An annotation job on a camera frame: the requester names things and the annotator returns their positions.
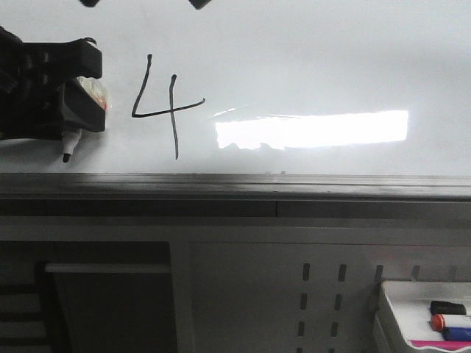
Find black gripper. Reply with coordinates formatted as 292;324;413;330
1;28;105;140

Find white marker with tape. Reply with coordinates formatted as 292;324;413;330
62;76;108;163

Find white perforated pegboard panel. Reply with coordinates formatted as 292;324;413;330
174;218;470;352

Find white plastic marker tray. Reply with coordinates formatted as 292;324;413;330
372;281;470;352

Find red capped white marker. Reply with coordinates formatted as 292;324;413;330
430;314;471;332

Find blue capped white marker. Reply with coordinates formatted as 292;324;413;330
442;327;471;342

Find white whiteboard with aluminium frame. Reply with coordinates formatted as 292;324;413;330
1;1;470;199

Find dark cabinet with white handle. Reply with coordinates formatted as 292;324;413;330
1;242;177;352

